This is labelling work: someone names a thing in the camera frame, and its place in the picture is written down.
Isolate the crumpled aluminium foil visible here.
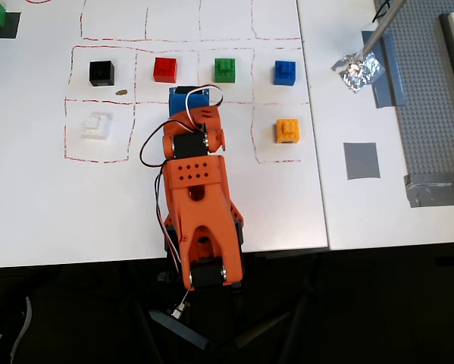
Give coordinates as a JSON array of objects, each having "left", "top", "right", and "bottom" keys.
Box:
[{"left": 330, "top": 51, "right": 386, "bottom": 94}]

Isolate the white cable with connector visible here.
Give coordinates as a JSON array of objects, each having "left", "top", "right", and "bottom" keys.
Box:
[{"left": 172, "top": 290, "right": 192, "bottom": 319}]

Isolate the black table clamp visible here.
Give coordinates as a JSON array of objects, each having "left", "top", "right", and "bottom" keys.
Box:
[
  {"left": 230, "top": 221, "right": 247, "bottom": 300},
  {"left": 158, "top": 223, "right": 183, "bottom": 284}
]

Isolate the black square tape marker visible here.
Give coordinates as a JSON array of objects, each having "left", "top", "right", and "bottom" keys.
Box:
[{"left": 0, "top": 11, "right": 22, "bottom": 39}]

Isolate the black toy brick block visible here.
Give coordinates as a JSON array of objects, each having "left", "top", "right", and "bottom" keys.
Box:
[{"left": 88, "top": 59, "right": 116, "bottom": 87}]

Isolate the blue toy brick block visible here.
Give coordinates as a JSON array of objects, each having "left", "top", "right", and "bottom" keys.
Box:
[{"left": 273, "top": 60, "right": 298, "bottom": 86}]

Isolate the thin black cable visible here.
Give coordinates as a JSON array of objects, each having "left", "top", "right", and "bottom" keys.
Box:
[{"left": 372, "top": 0, "right": 393, "bottom": 24}]

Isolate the grey square tape marker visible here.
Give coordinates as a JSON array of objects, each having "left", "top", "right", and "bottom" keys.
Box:
[{"left": 343, "top": 142, "right": 381, "bottom": 180}]

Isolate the red white black cable bundle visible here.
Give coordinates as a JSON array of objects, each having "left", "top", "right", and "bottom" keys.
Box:
[{"left": 153, "top": 166, "right": 184, "bottom": 274}]

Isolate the red toy brick block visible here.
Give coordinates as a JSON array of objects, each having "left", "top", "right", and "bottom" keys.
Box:
[{"left": 152, "top": 56, "right": 179, "bottom": 83}]

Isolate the wide grey duct tape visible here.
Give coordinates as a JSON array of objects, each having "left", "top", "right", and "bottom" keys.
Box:
[{"left": 403, "top": 172, "right": 454, "bottom": 209}]

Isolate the metal rod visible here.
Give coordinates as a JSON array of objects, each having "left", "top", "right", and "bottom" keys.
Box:
[{"left": 357, "top": 0, "right": 408, "bottom": 61}]

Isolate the black servo cable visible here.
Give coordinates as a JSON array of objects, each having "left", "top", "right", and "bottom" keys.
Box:
[{"left": 139, "top": 119, "right": 205, "bottom": 168}]

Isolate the grey strap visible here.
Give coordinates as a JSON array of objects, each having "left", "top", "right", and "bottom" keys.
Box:
[{"left": 9, "top": 297, "right": 33, "bottom": 364}]

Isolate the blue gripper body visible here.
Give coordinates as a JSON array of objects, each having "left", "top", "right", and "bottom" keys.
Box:
[{"left": 168, "top": 86, "right": 214, "bottom": 119}]

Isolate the white toy brick block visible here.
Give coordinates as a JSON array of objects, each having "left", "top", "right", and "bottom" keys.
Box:
[{"left": 80, "top": 111, "right": 113, "bottom": 141}]

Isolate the grey studded baseplate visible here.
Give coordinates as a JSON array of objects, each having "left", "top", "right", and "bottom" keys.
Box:
[{"left": 374, "top": 0, "right": 454, "bottom": 183}]

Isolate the dark tripod leg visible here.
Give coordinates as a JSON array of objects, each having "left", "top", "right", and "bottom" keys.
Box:
[
  {"left": 233, "top": 310, "right": 292, "bottom": 350},
  {"left": 149, "top": 309, "right": 214, "bottom": 352}
]

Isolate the long grey tape strip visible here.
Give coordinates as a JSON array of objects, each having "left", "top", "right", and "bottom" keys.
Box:
[{"left": 362, "top": 29, "right": 408, "bottom": 109}]

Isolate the white red wrist cable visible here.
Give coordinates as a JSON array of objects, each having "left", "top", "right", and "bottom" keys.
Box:
[{"left": 184, "top": 83, "right": 224, "bottom": 132}]

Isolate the yellow toy brick block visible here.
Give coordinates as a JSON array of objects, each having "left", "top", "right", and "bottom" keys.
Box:
[{"left": 274, "top": 118, "right": 300, "bottom": 145}]

